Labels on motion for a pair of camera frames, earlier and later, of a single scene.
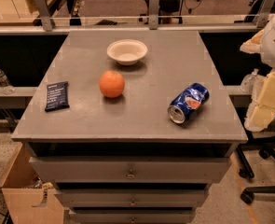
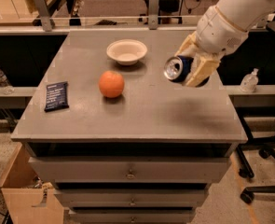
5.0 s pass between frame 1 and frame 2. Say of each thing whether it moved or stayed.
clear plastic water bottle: stayed
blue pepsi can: moved
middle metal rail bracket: stayed
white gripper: moved
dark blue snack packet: stayed
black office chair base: stayed
